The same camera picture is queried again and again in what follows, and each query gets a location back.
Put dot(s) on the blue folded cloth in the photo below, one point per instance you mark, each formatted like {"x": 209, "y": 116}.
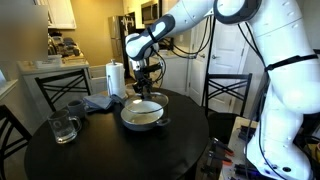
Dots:
{"x": 98, "y": 101}

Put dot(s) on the white counter island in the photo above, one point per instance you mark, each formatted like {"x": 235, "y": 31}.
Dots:
{"x": 33, "y": 80}

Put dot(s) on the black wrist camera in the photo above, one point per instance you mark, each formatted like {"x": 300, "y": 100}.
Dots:
{"x": 152, "y": 68}

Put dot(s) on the white paper towel roll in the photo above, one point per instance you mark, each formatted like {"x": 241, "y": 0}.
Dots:
{"x": 115, "y": 80}

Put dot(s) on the clear glass mug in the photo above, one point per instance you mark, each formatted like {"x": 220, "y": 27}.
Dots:
{"x": 63, "y": 128}

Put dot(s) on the countertop kitchen appliances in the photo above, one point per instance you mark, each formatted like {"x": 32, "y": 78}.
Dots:
{"x": 61, "y": 46}

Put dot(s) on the grey pot with white interior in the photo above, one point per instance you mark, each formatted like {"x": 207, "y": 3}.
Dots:
{"x": 140, "y": 123}

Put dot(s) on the grey ceramic mug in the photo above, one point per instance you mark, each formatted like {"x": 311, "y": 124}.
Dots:
{"x": 76, "y": 109}

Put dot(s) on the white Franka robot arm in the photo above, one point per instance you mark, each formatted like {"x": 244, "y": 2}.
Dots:
{"x": 286, "y": 83}

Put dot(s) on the black refrigerator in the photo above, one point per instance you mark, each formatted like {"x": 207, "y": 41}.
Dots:
{"x": 118, "y": 36}

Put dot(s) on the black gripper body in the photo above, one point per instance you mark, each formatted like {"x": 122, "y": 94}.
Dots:
{"x": 142, "y": 79}

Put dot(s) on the black electronics box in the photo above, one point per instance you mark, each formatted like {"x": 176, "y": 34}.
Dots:
{"x": 247, "y": 133}

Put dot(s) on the black cross-back chair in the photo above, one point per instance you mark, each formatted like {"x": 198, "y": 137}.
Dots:
{"x": 63, "y": 88}
{"x": 226, "y": 96}
{"x": 10, "y": 140}

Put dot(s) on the glass pot lid with knob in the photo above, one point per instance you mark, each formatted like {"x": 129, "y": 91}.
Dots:
{"x": 156, "y": 101}

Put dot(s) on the light wooden side table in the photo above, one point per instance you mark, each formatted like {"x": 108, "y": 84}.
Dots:
{"x": 238, "y": 150}

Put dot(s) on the steel microwave oven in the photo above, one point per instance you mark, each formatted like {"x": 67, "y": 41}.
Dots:
{"x": 150, "y": 12}

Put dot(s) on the white panel door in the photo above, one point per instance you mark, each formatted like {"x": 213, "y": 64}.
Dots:
{"x": 226, "y": 66}

